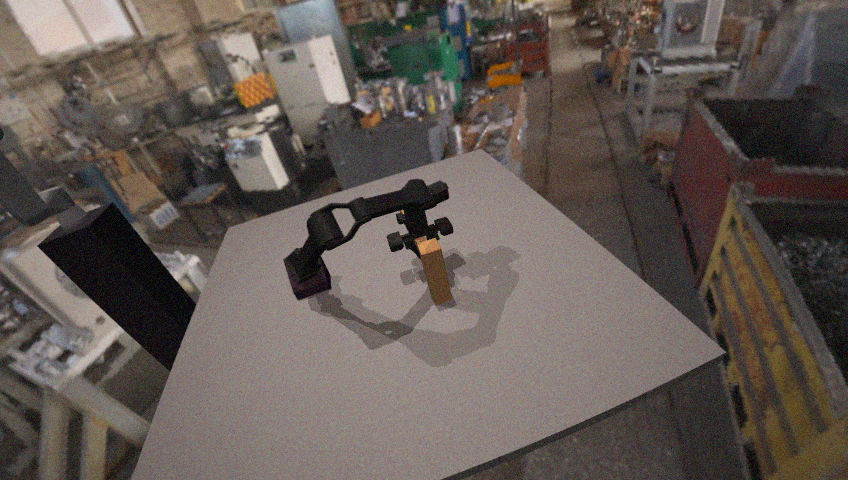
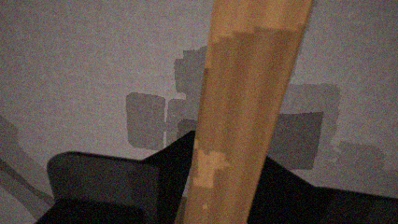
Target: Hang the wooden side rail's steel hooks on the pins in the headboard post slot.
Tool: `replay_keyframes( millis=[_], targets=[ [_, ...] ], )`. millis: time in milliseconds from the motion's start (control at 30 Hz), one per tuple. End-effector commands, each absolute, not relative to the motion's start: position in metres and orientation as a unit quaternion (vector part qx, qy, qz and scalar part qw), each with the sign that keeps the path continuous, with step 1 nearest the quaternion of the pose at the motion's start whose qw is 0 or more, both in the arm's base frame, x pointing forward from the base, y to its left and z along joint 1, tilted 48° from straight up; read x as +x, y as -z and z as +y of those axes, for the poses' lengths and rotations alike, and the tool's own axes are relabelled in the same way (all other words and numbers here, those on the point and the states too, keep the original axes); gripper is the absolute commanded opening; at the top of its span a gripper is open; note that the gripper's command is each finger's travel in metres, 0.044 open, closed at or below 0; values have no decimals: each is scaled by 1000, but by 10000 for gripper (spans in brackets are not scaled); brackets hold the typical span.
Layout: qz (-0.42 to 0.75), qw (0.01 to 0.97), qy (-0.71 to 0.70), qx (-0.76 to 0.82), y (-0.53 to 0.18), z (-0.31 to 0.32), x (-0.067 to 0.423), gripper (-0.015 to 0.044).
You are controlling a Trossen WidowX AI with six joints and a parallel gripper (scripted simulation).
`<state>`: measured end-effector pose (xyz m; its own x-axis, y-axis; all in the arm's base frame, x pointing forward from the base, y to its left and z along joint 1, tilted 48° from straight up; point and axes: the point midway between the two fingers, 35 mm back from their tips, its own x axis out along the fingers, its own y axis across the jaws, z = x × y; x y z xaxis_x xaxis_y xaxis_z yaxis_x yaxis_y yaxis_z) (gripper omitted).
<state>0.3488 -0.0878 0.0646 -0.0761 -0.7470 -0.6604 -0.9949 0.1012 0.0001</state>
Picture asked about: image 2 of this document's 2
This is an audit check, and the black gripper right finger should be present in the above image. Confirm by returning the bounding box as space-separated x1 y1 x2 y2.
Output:
246 156 398 224

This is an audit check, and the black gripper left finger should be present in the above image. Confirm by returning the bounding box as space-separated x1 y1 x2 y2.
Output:
47 131 196 224

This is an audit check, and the brown wooden post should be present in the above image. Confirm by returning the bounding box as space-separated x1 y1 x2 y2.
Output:
175 196 187 224

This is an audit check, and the wooden board with black hook end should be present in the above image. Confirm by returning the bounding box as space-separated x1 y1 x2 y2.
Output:
183 0 314 224

